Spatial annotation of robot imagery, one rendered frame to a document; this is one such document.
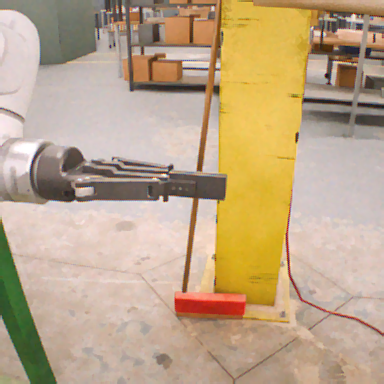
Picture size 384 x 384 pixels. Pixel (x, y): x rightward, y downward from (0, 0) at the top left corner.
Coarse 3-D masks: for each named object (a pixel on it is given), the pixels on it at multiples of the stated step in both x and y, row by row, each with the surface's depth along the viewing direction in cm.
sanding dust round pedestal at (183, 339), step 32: (160, 288) 176; (192, 288) 176; (160, 320) 159; (192, 320) 159; (224, 320) 159; (256, 320) 158; (320, 320) 157; (192, 352) 144; (224, 352) 144; (256, 352) 143; (288, 352) 143; (320, 352) 142; (352, 352) 141
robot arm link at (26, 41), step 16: (0, 16) 49; (16, 16) 51; (0, 32) 46; (16, 32) 50; (32, 32) 52; (0, 48) 46; (16, 48) 49; (32, 48) 52; (0, 64) 46; (16, 64) 49; (32, 64) 53; (0, 80) 47; (16, 80) 50; (32, 80) 53; (0, 96) 49; (16, 96) 51; (32, 96) 55; (16, 112) 51
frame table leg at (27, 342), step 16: (0, 224) 75; (0, 240) 75; (0, 256) 75; (0, 272) 76; (16, 272) 81; (0, 288) 78; (16, 288) 81; (0, 304) 81; (16, 304) 82; (16, 320) 83; (32, 320) 89; (16, 336) 86; (32, 336) 89; (32, 352) 89; (32, 368) 92; (48, 368) 97
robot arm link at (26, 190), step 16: (16, 144) 47; (32, 144) 47; (48, 144) 49; (0, 160) 46; (16, 160) 46; (32, 160) 46; (0, 176) 46; (16, 176) 46; (32, 176) 46; (0, 192) 48; (16, 192) 47; (32, 192) 47
